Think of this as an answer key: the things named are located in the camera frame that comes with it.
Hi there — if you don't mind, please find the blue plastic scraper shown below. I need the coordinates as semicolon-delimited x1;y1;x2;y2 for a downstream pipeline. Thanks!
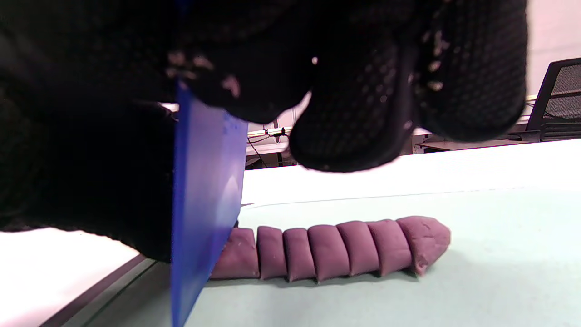
170;82;249;327

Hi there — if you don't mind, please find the person's left hand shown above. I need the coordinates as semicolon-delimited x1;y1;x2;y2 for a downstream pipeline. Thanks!
0;93;177;263

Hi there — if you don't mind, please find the purple plasticine roll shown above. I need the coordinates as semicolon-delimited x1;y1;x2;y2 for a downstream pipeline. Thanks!
209;216;452;283

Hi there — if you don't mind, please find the green grey cutting board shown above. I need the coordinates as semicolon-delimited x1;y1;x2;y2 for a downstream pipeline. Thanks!
41;188;581;327

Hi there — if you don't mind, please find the person's right hand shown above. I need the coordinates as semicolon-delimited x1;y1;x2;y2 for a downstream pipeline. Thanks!
0;0;529;173

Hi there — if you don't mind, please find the black office chair right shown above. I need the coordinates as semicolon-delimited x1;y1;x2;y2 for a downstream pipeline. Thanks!
508;57;581;142

